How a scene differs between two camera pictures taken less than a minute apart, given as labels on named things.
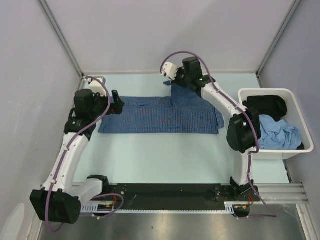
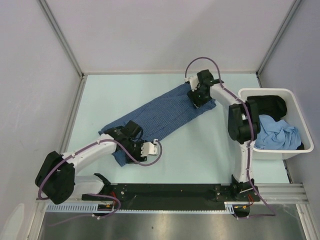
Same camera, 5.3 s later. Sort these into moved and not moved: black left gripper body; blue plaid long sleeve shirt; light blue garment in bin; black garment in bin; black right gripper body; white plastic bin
Moved: black left gripper body; black right gripper body; blue plaid long sleeve shirt
Not moved: light blue garment in bin; white plastic bin; black garment in bin
